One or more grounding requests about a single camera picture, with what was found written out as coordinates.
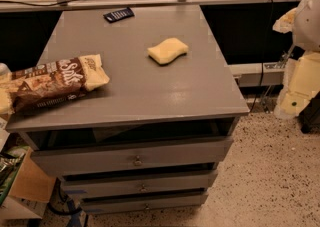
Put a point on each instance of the grey drawer cabinet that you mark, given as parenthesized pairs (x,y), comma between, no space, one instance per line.
(195,96)

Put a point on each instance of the green snack bag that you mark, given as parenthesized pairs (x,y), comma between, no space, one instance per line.
(10,161)

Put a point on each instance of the top grey drawer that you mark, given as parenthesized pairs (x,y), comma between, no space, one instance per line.
(132,156)

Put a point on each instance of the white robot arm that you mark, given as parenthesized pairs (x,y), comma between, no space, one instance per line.
(304,24)

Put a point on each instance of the cardboard box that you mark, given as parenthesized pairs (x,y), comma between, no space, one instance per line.
(29,193)

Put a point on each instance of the middle grey drawer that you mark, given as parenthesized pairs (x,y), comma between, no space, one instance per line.
(140,184)

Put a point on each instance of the grey drawer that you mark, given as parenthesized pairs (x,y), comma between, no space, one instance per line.
(132,156)
(140,184)
(145,202)

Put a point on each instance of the brown sea salt chip bag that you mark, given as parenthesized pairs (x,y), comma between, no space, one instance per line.
(51,83)

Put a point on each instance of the bottom grey drawer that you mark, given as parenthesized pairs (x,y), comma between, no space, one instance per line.
(145,202)

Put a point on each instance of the yellow sponge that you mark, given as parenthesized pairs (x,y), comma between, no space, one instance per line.
(167,51)

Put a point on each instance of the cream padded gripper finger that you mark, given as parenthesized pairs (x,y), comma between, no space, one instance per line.
(301,83)

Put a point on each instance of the dark blue rxbar blueberry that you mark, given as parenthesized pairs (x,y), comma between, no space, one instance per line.
(119,15)

